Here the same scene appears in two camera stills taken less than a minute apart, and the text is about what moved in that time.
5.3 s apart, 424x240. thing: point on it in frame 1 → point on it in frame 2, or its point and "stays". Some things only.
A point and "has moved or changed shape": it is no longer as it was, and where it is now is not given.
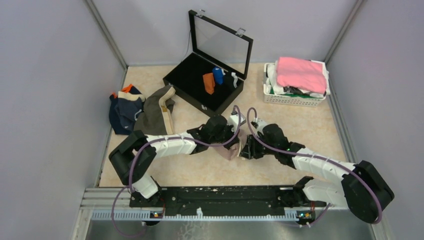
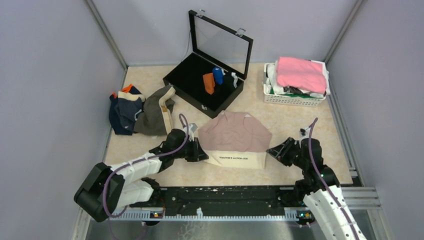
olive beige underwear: (155, 118) stays
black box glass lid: (212, 78) stays
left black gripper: (234, 141) → (198, 154)
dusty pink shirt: (235, 149) has moved or changed shape
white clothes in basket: (272, 87) stays
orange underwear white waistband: (209, 82) stays
